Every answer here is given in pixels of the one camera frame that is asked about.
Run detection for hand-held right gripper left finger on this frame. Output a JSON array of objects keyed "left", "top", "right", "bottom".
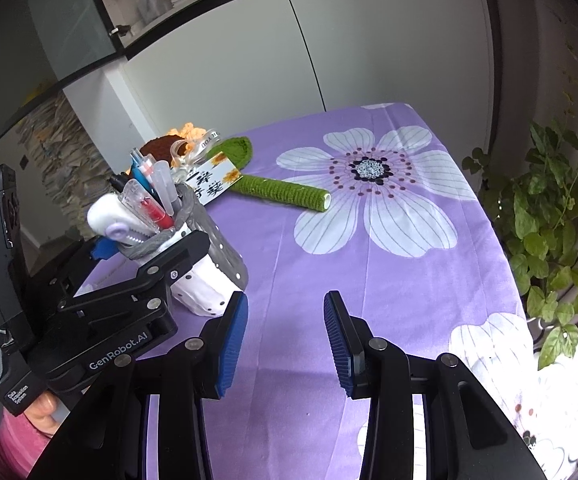
[{"left": 29, "top": 291, "right": 250, "bottom": 480}]

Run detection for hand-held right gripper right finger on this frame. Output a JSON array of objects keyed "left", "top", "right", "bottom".
[{"left": 323, "top": 290, "right": 550, "bottom": 480}]

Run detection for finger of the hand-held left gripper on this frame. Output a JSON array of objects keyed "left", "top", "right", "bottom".
[
  {"left": 59, "top": 230, "right": 210, "bottom": 314},
  {"left": 53, "top": 237, "right": 117, "bottom": 287}
]

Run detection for white and purple correction tape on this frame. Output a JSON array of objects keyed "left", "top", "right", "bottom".
[{"left": 87, "top": 194, "right": 144, "bottom": 248}]

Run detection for white dotted pen holder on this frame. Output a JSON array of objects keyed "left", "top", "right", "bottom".
[{"left": 121, "top": 182, "right": 250, "bottom": 317}]

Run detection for red pen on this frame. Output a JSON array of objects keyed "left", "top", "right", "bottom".
[{"left": 123, "top": 178, "right": 176, "bottom": 231}]

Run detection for clear white pen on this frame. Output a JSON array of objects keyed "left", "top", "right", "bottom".
[{"left": 151, "top": 160, "right": 176, "bottom": 216}]

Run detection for blue pen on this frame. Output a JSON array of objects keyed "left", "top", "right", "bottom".
[{"left": 130, "top": 149, "right": 157, "bottom": 196}]

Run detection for person's left hand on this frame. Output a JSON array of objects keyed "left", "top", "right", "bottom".
[{"left": 24, "top": 391, "right": 63, "bottom": 434}]

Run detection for purple floral tablecloth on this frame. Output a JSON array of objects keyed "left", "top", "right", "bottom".
[{"left": 76, "top": 102, "right": 578, "bottom": 480}]

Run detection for white sunflower print card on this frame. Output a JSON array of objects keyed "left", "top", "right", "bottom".
[{"left": 186, "top": 152, "right": 242, "bottom": 207}]

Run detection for tall pile of papers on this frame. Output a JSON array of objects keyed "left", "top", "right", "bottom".
[{"left": 19, "top": 92, "right": 114, "bottom": 241}]

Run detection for white sheer ribbon bow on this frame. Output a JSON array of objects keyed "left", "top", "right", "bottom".
[{"left": 169, "top": 130, "right": 224, "bottom": 173}]

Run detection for crochet sunflower with green stem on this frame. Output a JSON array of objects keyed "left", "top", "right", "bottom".
[{"left": 139, "top": 122, "right": 331, "bottom": 213}]

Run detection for person's pink clothing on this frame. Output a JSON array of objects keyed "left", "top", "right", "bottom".
[{"left": 0, "top": 412, "right": 54, "bottom": 480}]

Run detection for grey glass cabinet door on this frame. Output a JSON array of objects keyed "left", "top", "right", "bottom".
[{"left": 0, "top": 0, "right": 124, "bottom": 156}]

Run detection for white bookcase cabinet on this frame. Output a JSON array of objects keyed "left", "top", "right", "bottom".
[{"left": 61, "top": 0, "right": 497, "bottom": 171}]

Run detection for green leafy plant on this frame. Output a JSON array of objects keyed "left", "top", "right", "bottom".
[{"left": 461, "top": 40, "right": 578, "bottom": 371}]

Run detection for grey pen cup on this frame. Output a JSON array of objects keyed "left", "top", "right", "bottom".
[{"left": 136, "top": 0, "right": 174, "bottom": 23}]

